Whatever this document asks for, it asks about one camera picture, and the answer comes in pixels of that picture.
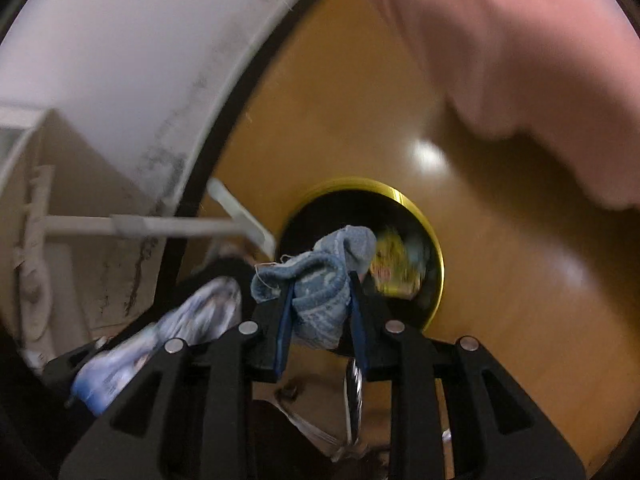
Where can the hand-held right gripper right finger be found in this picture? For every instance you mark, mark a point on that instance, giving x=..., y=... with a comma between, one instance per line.
x=359, y=332

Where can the blue knitted cloth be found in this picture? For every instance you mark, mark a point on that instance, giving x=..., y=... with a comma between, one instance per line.
x=320, y=290

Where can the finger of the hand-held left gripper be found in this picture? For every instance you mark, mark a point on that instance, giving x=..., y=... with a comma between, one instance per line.
x=65, y=367

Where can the black bin with gold rim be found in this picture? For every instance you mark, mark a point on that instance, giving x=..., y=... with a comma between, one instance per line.
x=345, y=210

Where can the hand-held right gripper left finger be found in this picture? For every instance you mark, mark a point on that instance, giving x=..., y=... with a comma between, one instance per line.
x=281, y=332

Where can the pink cloth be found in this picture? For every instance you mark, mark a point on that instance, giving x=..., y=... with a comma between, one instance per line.
x=510, y=45

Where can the yellow packet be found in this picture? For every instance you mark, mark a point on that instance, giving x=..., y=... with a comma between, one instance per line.
x=400, y=265

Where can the white and blue packet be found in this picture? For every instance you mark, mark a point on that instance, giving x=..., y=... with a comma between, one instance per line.
x=200, y=310

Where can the white plastic rack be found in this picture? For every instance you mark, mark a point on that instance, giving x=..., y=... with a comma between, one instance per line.
x=75, y=185

